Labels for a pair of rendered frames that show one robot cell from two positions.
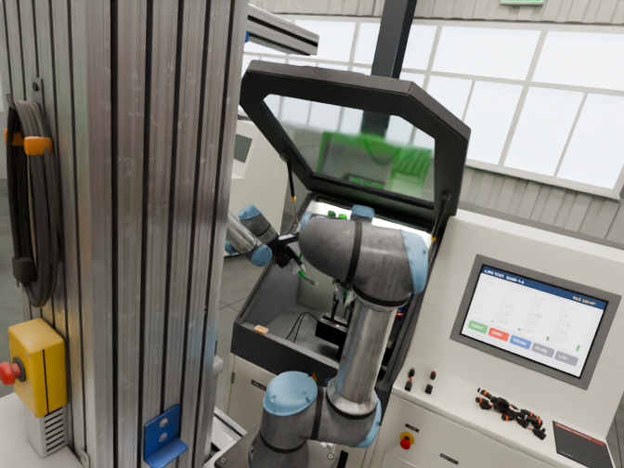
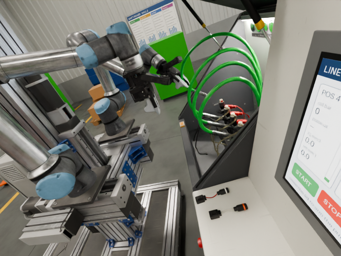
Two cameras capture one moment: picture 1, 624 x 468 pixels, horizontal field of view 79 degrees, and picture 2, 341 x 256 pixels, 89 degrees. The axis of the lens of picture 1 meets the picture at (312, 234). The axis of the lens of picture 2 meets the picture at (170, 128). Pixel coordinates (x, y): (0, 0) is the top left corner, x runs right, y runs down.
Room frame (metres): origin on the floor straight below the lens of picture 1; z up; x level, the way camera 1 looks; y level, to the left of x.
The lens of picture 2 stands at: (1.03, -0.84, 1.54)
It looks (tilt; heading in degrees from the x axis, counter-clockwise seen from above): 29 degrees down; 75
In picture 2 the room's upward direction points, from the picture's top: 23 degrees counter-clockwise
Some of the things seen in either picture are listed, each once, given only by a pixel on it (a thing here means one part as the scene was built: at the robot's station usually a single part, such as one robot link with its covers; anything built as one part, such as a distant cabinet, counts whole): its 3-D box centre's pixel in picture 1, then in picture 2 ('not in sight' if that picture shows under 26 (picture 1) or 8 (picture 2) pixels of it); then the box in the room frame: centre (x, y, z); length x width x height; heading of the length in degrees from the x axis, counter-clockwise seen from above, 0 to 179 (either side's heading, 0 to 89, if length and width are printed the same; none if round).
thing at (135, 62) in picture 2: not in sight; (132, 63); (1.17, -0.15, 1.46); 0.08 x 0.08 x 0.05
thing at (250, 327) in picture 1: (304, 368); (191, 154); (1.28, -0.06, 0.87); 0.62 x 0.04 x 0.16; 67
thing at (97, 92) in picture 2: not in sight; (104, 100); (0.92, 4.36, 0.39); 1.20 x 0.85 x 0.79; 71
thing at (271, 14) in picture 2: (370, 214); (271, 14); (1.74, -0.26, 1.43); 0.54 x 0.03 x 0.02; 67
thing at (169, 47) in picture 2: not in sight; (170, 67); (2.71, 3.31, 0.65); 0.95 x 0.86 x 1.30; 157
